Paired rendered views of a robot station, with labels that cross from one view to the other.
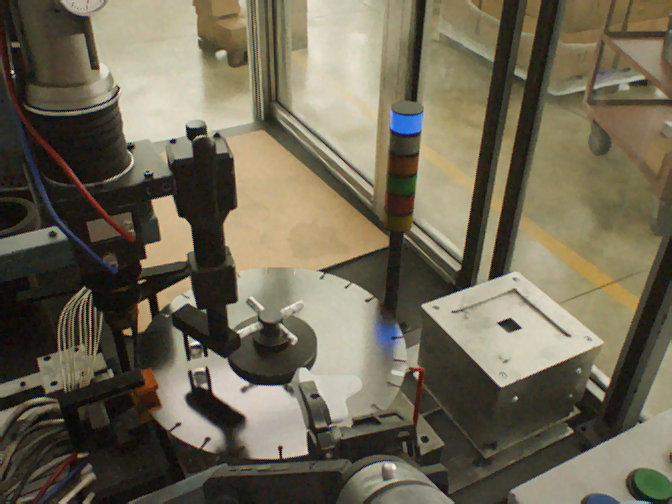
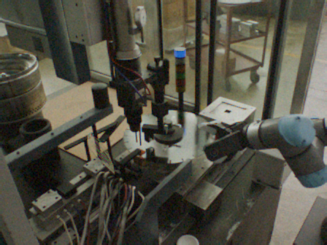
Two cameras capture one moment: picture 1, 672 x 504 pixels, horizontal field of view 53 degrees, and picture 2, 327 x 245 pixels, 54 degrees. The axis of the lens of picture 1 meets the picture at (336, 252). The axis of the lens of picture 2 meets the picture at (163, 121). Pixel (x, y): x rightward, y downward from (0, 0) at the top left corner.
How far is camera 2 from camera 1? 0.53 m
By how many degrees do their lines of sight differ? 18
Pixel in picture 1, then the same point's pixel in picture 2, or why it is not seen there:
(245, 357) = (164, 137)
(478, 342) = (222, 117)
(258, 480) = (220, 141)
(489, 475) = (238, 158)
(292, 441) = (195, 152)
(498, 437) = not seen: hidden behind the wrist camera
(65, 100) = (133, 54)
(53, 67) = (128, 44)
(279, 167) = not seen: hidden behind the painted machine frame
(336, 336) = (185, 125)
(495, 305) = (220, 107)
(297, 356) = (179, 132)
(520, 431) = not seen: hidden behind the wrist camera
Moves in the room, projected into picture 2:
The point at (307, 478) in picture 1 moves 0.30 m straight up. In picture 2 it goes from (233, 135) to (243, 22)
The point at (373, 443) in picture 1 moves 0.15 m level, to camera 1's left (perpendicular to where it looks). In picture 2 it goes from (239, 127) to (192, 141)
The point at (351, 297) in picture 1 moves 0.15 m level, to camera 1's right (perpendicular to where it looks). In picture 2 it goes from (181, 114) to (214, 106)
